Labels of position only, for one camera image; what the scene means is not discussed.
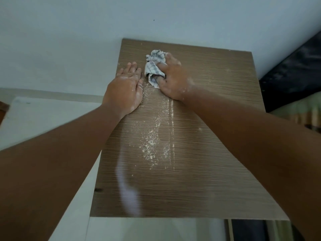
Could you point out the person's left hand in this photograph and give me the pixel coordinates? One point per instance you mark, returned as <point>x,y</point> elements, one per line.
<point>122,91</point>

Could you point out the person's left thumb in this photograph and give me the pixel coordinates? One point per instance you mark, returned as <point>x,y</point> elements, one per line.
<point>140,87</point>

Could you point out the person's right hand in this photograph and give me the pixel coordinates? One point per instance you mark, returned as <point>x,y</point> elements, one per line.
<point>175,80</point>

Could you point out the white powder spill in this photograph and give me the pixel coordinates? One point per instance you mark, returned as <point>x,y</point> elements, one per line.
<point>153,140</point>

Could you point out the person's right forearm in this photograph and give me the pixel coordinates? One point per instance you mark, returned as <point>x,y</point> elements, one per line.
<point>263,153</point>

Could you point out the person's left forearm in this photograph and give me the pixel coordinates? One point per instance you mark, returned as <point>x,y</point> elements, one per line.
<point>50,168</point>

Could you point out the black leather cushion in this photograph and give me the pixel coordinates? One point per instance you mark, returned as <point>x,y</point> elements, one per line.
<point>291,72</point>

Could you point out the white checked cleaning cloth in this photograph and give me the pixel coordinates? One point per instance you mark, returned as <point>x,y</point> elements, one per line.
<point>153,67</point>

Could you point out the person's right thumb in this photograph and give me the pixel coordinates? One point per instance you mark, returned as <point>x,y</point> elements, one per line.
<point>161,83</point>

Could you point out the green striped fabric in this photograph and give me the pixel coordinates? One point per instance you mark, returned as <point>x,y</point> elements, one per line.
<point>301,110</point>

